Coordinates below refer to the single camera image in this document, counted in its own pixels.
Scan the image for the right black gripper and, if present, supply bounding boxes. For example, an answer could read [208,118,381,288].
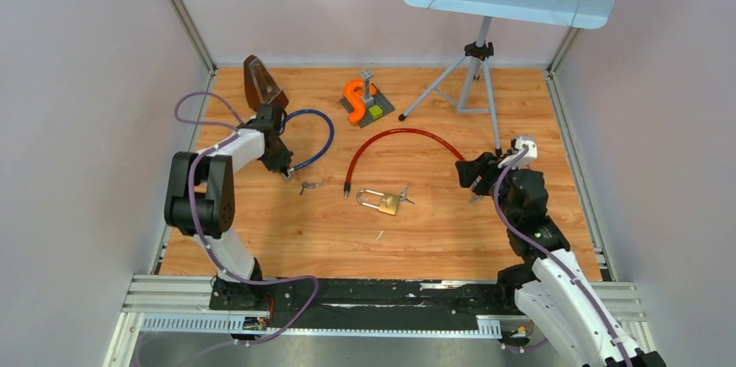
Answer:
[455,152,519,225]

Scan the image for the small silver key bunch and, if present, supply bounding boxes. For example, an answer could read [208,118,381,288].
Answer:
[299,181,323,194]

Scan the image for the padlock silver keys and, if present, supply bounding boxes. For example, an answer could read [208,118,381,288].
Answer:
[398,185,415,205]

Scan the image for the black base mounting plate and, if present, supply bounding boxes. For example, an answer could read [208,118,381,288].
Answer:
[208,278,525,331]

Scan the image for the brown wooden metronome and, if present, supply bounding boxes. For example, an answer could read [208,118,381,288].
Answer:
[243,55,289,112]

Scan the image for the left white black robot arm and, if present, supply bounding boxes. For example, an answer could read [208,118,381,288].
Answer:
[164,103,292,309]

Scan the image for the blue cable lock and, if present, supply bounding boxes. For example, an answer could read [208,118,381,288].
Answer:
[279,108,336,181]

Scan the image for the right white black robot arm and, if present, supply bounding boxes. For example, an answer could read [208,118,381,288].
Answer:
[455,149,666,366]

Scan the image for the brass padlock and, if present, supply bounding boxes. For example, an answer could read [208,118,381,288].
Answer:
[356,189,401,216]

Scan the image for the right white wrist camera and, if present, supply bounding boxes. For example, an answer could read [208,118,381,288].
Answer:
[497,135,538,169]

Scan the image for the red cable lock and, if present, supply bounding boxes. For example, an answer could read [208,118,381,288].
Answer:
[342,128,465,200]

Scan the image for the orange S block toy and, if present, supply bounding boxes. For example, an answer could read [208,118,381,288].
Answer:
[339,69,395,128]

